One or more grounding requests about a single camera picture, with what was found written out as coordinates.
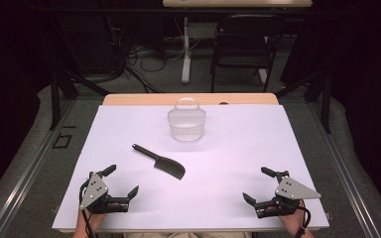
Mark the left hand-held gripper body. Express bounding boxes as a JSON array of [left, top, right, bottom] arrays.
[[78, 172, 130, 215]]

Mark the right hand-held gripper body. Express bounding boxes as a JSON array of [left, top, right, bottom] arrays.
[[254, 171, 322, 219]]

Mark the white plastic basket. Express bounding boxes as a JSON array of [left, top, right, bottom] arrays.
[[167, 96, 207, 143]]

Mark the person's left hand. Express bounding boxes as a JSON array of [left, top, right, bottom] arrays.
[[75, 209, 108, 230]]

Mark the person's right hand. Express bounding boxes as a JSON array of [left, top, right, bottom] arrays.
[[279, 201, 308, 232]]

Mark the white table mat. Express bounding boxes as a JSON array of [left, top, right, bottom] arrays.
[[52, 104, 330, 231]]

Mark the wooden table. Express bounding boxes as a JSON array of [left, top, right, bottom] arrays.
[[52, 92, 330, 234]]

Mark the black metal stand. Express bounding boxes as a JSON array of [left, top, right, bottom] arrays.
[[274, 65, 332, 135], [47, 16, 111, 132]]

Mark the dark curtain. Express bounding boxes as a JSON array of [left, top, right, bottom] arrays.
[[0, 0, 53, 207], [279, 0, 381, 216]]

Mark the black folding chair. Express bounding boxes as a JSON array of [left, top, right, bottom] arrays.
[[209, 13, 288, 94]]

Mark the wooden desk with white legs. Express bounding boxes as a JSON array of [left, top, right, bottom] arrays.
[[162, 0, 314, 84]]

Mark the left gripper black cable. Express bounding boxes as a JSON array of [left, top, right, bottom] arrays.
[[78, 179, 97, 238]]

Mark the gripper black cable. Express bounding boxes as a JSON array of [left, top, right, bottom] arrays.
[[294, 199, 313, 238], [78, 179, 97, 238]]

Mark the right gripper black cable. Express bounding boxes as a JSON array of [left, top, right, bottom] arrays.
[[294, 199, 313, 238]]

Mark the aluminium floor rail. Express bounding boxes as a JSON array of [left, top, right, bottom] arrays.
[[306, 101, 381, 238], [0, 98, 77, 238]]

